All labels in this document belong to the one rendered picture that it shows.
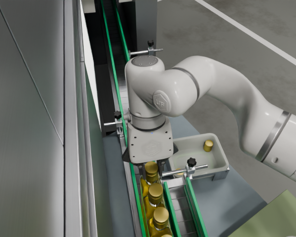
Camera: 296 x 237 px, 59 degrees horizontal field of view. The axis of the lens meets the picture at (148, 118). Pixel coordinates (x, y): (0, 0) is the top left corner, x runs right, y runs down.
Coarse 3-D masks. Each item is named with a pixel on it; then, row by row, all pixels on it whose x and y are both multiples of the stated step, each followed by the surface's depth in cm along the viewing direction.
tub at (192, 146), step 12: (180, 144) 110; (192, 144) 112; (216, 144) 108; (180, 156) 111; (192, 156) 111; (204, 156) 111; (216, 156) 109; (180, 168) 108; (204, 168) 108; (216, 168) 100
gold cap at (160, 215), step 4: (156, 208) 58; (160, 208) 58; (164, 208) 58; (156, 212) 58; (160, 212) 58; (164, 212) 58; (156, 216) 57; (160, 216) 57; (164, 216) 57; (168, 216) 57; (156, 220) 57; (160, 220) 57; (164, 220) 57; (156, 224) 58; (160, 224) 58; (164, 224) 58; (160, 228) 59
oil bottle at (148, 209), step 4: (144, 196) 69; (144, 200) 67; (148, 200) 67; (164, 200) 68; (144, 204) 67; (148, 204) 66; (160, 204) 66; (164, 204) 66; (144, 208) 68; (148, 208) 66; (152, 208) 65; (144, 212) 70; (148, 212) 66; (152, 212) 65; (144, 216) 74; (148, 216) 66; (152, 216) 67; (144, 220) 77; (144, 224) 81
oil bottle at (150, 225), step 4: (148, 220) 64; (152, 220) 64; (168, 220) 64; (148, 224) 64; (152, 224) 63; (168, 224) 63; (148, 228) 64; (152, 228) 62; (168, 228) 63; (148, 232) 64; (152, 232) 62; (156, 232) 62; (160, 232) 62; (164, 232) 62; (168, 232) 62; (148, 236) 67; (152, 236) 62; (156, 236) 62; (160, 236) 62
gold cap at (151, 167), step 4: (148, 164) 65; (152, 164) 65; (156, 164) 65; (148, 168) 64; (152, 168) 64; (156, 168) 64; (148, 172) 64; (152, 172) 64; (156, 172) 64; (148, 176) 65; (152, 176) 65; (156, 176) 66; (148, 180) 66; (152, 180) 66
